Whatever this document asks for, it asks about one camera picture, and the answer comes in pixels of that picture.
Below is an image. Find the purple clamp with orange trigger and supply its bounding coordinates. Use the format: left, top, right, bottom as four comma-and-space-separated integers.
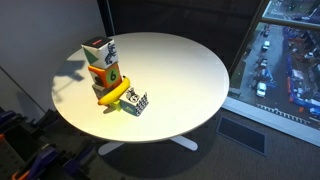
11, 145, 63, 180

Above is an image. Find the window frame sill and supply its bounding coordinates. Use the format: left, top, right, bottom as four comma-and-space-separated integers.
221, 0, 320, 148

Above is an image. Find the dark floor vent grille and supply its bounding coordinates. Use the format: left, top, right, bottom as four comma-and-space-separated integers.
215, 115, 268, 157

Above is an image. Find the small green block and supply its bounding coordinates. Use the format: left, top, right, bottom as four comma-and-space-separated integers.
108, 99, 123, 113

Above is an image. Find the white table base leg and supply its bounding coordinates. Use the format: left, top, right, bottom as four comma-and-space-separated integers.
97, 134, 199, 157

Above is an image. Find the purple and black clamp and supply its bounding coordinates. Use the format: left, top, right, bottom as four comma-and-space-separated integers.
0, 108, 22, 130
61, 139, 98, 178

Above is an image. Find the grey and pink block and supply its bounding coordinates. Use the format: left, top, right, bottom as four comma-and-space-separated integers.
91, 83, 110, 100

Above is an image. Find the yellow toy banana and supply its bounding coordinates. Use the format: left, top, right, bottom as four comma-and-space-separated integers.
97, 76, 131, 107

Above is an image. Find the white owl picture block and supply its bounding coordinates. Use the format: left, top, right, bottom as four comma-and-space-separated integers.
119, 87, 149, 118

